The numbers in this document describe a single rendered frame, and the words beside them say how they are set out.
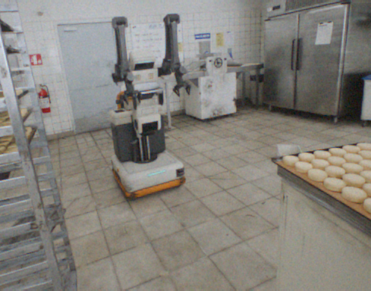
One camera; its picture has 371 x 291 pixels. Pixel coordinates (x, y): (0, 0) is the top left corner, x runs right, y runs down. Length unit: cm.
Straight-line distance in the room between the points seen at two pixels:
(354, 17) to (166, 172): 344
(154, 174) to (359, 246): 174
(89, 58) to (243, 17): 363
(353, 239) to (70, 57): 451
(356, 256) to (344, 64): 382
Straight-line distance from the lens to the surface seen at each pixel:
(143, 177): 232
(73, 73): 479
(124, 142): 250
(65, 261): 168
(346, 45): 454
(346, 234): 91
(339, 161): 104
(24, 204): 98
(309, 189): 96
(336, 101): 458
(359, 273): 94
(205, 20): 576
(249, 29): 649
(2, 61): 83
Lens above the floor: 132
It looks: 15 degrees down
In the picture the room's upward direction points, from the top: 6 degrees counter-clockwise
